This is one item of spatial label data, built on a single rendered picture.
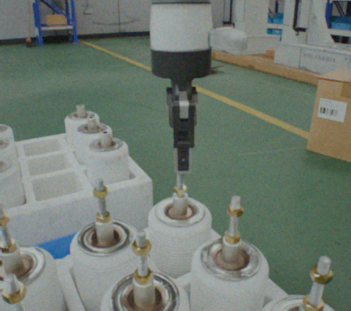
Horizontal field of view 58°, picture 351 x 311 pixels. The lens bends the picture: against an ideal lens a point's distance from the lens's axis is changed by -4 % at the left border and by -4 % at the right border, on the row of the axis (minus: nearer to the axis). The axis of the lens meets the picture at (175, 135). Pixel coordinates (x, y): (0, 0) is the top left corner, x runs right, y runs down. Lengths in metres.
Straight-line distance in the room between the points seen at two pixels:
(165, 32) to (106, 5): 6.17
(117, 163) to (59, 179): 0.16
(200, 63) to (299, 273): 0.56
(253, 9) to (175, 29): 3.15
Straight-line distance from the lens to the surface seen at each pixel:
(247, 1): 3.46
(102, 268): 0.44
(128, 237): 0.46
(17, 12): 6.31
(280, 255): 0.84
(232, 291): 0.40
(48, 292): 0.44
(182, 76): 0.38
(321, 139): 1.38
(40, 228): 0.71
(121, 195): 0.72
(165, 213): 0.50
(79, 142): 0.83
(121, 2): 6.62
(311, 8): 2.98
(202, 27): 0.38
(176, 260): 0.50
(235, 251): 0.41
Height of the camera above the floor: 0.54
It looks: 22 degrees down
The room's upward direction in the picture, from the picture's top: straight up
